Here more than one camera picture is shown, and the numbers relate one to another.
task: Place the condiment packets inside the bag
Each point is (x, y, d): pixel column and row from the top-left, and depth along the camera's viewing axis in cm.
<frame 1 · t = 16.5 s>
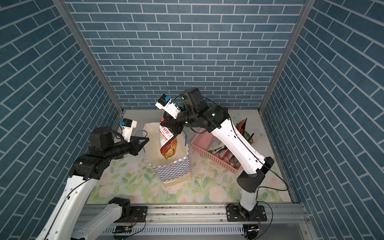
left hand: (151, 139, 67), fingers closed
right hand: (164, 122, 61), fingers closed
blue checkered paper bag: (174, 170, 71), point 19 cm above the table
pink plastic basket: (200, 142, 104), on the table

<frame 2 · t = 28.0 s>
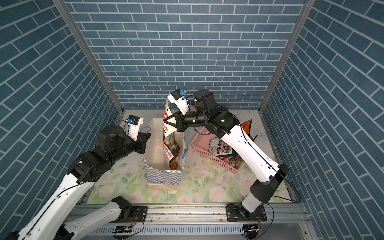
left hand: (154, 134, 64), fingers closed
right hand: (167, 121, 59), fingers closed
white condiment packet: (171, 145, 77), point 22 cm above the table
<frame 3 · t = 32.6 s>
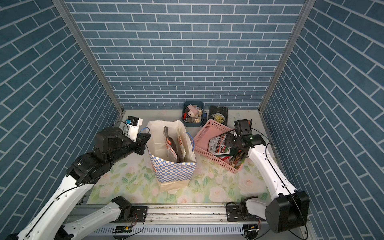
left hand: (154, 135, 64), fingers closed
right hand: (231, 140, 82), fingers open
white condiment packet: (181, 144, 77), point 22 cm above the table
black moon book: (219, 114, 118), point 2 cm above the table
dark brown condiment packet: (171, 142, 74), point 25 cm above the table
pink tape roll: (193, 112, 111), point 8 cm above the table
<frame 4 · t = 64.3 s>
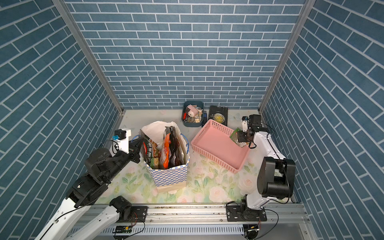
left hand: (146, 139, 63), fingers closed
right hand: (244, 136, 92), fingers open
green small condiment packet: (235, 137, 100), point 5 cm above the table
green condiment packet: (154, 163, 75), point 18 cm above the table
orange red condiment packet: (166, 152, 74), point 22 cm above the table
